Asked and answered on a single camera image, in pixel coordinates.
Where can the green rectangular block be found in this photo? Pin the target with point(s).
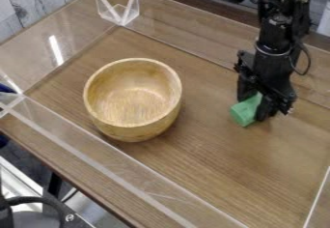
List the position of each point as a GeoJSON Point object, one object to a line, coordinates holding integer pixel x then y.
{"type": "Point", "coordinates": [244, 109]}

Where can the clear acrylic tray wall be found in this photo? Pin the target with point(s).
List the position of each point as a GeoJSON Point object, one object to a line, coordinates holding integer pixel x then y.
{"type": "Point", "coordinates": [208, 174]}

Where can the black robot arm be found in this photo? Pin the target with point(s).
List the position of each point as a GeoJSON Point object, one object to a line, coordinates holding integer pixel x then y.
{"type": "Point", "coordinates": [284, 23]}

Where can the brown wooden bowl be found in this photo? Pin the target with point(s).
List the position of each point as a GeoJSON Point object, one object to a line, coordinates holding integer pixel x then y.
{"type": "Point", "coordinates": [132, 97]}

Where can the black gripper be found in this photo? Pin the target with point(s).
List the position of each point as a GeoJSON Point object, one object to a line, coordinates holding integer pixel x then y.
{"type": "Point", "coordinates": [263, 73]}

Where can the black metal bracket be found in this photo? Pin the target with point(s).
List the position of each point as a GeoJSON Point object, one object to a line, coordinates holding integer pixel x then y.
{"type": "Point", "coordinates": [57, 209]}

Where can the black table leg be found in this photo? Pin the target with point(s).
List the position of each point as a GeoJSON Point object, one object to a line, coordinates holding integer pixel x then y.
{"type": "Point", "coordinates": [55, 185]}

